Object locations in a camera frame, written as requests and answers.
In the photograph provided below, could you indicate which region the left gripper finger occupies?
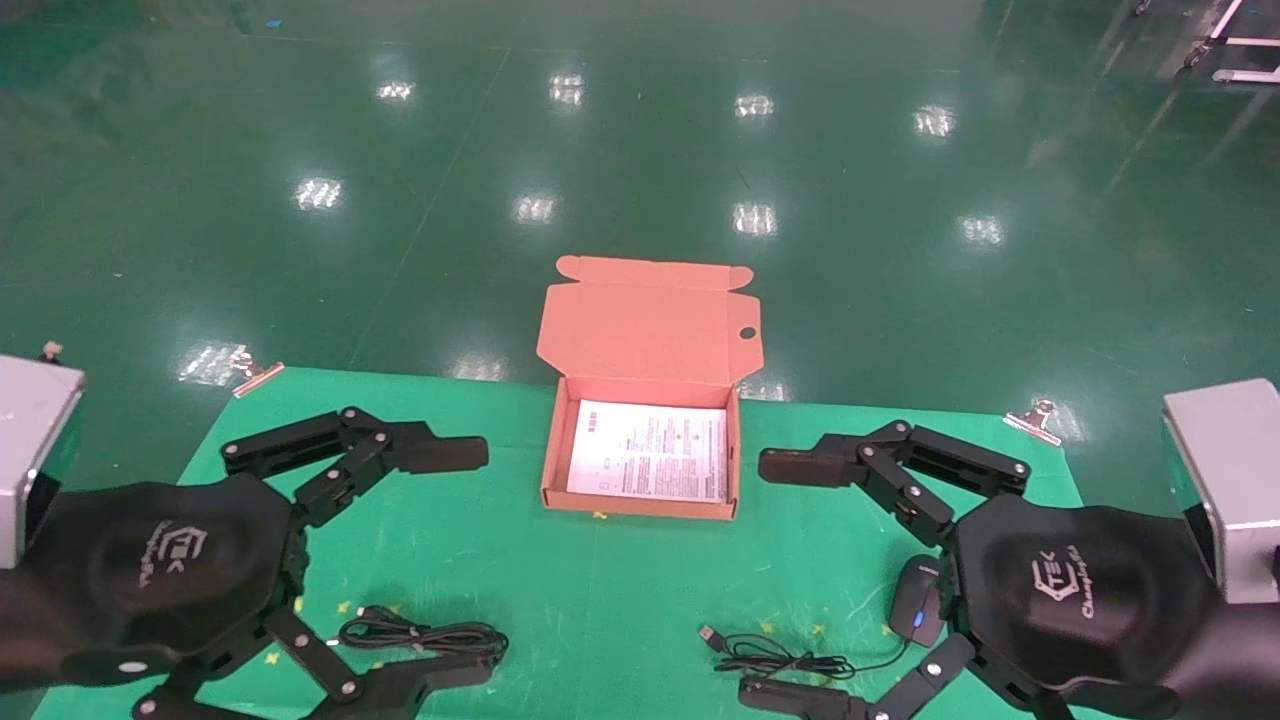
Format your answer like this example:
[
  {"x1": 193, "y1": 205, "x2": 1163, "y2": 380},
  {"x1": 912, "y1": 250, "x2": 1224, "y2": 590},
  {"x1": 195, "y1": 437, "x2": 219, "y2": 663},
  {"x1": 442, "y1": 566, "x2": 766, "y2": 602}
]
[
  {"x1": 222, "y1": 407, "x2": 489, "y2": 529},
  {"x1": 132, "y1": 608, "x2": 496, "y2": 720}
]

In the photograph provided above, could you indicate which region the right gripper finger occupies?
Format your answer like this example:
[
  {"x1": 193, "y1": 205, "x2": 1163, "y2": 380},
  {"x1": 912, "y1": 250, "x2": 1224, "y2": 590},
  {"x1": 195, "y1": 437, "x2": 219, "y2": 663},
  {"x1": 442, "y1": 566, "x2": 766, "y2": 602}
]
[
  {"x1": 738, "y1": 632, "x2": 1046, "y2": 720},
  {"x1": 758, "y1": 420, "x2": 1031, "y2": 548}
]

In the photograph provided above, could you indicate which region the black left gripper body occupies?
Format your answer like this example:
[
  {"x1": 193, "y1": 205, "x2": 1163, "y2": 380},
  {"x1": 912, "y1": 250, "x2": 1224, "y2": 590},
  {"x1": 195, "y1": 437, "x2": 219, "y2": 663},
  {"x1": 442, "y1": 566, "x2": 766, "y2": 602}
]
[{"x1": 0, "y1": 475, "x2": 306, "y2": 698}]

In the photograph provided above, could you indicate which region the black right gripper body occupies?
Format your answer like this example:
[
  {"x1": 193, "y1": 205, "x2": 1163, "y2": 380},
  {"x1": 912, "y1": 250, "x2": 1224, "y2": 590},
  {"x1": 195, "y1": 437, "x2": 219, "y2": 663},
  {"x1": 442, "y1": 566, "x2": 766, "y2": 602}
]
[{"x1": 945, "y1": 500, "x2": 1280, "y2": 720}]

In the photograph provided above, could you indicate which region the black data cable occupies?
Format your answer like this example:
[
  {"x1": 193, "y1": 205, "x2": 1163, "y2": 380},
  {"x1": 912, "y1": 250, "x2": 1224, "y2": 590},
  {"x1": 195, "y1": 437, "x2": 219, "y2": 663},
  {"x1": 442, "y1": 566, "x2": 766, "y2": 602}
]
[{"x1": 338, "y1": 605, "x2": 509, "y2": 669}]

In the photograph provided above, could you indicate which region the open brown cardboard box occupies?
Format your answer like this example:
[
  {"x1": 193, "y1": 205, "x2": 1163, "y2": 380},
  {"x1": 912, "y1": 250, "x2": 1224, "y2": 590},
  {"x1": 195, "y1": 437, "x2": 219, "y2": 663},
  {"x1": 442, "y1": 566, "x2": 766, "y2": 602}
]
[{"x1": 536, "y1": 255, "x2": 764, "y2": 521}]

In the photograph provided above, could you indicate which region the white printed paper sheet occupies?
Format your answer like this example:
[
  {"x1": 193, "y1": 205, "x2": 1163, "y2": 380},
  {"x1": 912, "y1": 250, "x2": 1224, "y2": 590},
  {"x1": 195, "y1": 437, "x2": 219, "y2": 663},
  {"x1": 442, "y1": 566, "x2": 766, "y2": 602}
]
[{"x1": 566, "y1": 400, "x2": 729, "y2": 504}]

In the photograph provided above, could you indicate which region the metal binder clip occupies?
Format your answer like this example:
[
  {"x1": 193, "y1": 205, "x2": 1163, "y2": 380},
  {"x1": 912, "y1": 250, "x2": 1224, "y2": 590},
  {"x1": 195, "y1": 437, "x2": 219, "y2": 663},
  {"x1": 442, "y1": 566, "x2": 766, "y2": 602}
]
[
  {"x1": 230, "y1": 350, "x2": 286, "y2": 399},
  {"x1": 1003, "y1": 398, "x2": 1063, "y2": 447}
]

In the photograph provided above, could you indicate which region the green table mat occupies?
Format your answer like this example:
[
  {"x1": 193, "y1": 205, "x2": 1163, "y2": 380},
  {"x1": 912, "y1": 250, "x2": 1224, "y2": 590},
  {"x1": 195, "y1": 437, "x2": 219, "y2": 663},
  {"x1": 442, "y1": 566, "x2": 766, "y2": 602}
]
[{"x1": 30, "y1": 365, "x2": 1171, "y2": 720}]

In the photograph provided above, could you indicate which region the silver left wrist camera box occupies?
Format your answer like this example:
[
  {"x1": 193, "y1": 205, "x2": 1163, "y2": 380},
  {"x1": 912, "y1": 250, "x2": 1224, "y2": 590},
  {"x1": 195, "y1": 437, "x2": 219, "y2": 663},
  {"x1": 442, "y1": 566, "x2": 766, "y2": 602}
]
[{"x1": 0, "y1": 342, "x2": 86, "y2": 571}]

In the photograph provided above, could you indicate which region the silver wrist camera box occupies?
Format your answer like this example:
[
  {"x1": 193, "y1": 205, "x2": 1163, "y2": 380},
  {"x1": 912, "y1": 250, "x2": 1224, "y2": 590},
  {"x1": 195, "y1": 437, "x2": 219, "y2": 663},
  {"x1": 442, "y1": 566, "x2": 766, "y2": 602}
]
[
  {"x1": 1162, "y1": 378, "x2": 1280, "y2": 606},
  {"x1": 0, "y1": 342, "x2": 86, "y2": 571}
]

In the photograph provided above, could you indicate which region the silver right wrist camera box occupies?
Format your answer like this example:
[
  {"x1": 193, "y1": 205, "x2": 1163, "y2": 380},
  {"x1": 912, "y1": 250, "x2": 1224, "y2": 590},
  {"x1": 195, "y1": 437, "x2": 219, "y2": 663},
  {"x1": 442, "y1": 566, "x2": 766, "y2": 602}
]
[{"x1": 1162, "y1": 378, "x2": 1280, "y2": 606}]

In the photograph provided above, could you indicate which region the white metal rack frame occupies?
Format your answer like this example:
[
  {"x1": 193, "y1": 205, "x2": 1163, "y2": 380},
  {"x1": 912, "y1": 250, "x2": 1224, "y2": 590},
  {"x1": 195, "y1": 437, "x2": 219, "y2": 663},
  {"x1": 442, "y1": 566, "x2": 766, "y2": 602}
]
[{"x1": 1185, "y1": 0, "x2": 1280, "y2": 86}]

